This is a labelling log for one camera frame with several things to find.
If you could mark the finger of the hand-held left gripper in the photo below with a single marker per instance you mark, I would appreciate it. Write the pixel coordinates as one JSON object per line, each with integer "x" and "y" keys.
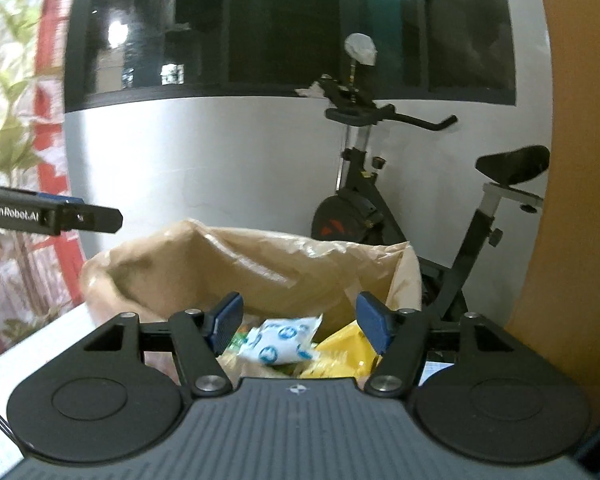
{"x": 95, "y": 219}
{"x": 60, "y": 198}

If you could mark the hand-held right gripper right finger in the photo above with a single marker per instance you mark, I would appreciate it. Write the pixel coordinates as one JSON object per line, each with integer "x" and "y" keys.
{"x": 374, "y": 322}

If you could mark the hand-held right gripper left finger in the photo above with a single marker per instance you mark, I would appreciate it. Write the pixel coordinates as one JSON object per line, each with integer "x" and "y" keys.
{"x": 225, "y": 322}

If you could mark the yellow snack packet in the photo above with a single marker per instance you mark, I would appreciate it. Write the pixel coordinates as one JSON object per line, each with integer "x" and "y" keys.
{"x": 340, "y": 355}

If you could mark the white blue-dotted snack packet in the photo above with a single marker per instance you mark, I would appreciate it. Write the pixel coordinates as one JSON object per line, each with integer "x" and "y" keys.
{"x": 280, "y": 342}

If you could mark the brown paper bag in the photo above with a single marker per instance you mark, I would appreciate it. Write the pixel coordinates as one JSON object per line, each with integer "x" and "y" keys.
{"x": 280, "y": 280}

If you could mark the bamboo print curtain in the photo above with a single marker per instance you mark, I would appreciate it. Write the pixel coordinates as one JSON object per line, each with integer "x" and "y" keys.
{"x": 20, "y": 110}

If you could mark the black exercise bike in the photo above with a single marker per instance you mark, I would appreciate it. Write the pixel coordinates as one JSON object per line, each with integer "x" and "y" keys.
{"x": 475, "y": 240}

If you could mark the checked tablecloth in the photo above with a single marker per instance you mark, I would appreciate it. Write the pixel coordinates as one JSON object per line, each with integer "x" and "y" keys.
{"x": 10, "y": 375}

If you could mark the wooden panel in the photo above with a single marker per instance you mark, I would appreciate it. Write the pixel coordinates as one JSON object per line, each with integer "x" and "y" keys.
{"x": 575, "y": 210}

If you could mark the crumpled white tissue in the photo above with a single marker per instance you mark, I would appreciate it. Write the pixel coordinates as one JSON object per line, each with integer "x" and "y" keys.
{"x": 311, "y": 90}

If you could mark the dark glass window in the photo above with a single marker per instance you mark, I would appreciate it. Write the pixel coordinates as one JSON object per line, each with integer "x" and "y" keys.
{"x": 280, "y": 25}

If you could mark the white plastic bag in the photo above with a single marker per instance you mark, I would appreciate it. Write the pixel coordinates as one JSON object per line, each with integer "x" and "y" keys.
{"x": 361, "y": 49}

